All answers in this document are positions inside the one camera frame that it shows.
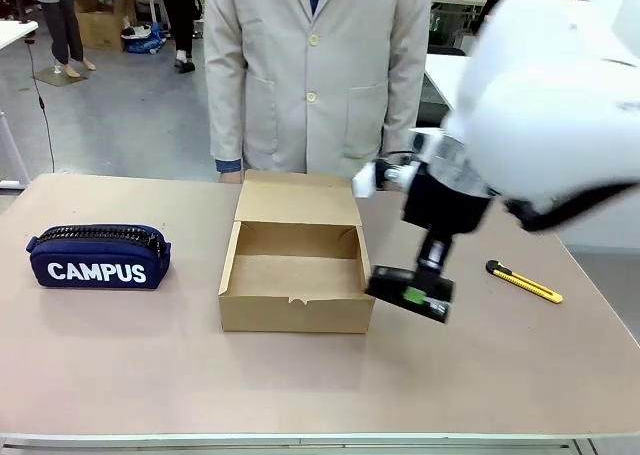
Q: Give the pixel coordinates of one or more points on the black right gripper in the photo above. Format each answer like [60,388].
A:
[445,202]

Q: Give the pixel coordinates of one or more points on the black item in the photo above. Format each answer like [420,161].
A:
[390,287]

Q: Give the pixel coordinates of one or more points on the brown cardboard box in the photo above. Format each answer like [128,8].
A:
[295,275]

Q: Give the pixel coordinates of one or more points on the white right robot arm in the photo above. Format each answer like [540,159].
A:
[545,100]

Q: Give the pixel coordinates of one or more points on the person's left forearm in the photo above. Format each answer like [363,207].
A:
[405,115]

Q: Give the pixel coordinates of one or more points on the person's right forearm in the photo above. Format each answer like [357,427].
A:
[225,125]

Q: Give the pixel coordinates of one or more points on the open cardboard storage box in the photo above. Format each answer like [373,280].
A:
[102,25]

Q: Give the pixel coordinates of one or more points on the person's right hand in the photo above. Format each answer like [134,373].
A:
[231,177]

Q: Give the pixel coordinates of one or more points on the yellow black utility knife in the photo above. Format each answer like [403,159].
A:
[525,282]

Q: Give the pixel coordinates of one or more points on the person in beige coat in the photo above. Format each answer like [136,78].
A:
[315,75]

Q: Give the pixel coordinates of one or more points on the navy CAMPUS pencil case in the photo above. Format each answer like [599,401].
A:
[97,265]

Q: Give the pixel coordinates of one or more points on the bystander in dark trousers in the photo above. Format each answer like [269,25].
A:
[182,20]

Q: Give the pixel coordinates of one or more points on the blue plastic bag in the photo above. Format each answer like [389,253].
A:
[145,39]

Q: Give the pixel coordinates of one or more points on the grey clothed mannequin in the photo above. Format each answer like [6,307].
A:
[62,20]

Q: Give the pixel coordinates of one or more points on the small white table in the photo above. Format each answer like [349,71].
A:
[12,31]

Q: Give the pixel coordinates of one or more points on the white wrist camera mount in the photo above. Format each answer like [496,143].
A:
[367,180]

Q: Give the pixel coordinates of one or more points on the flat mannequin base plate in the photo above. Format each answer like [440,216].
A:
[60,77]

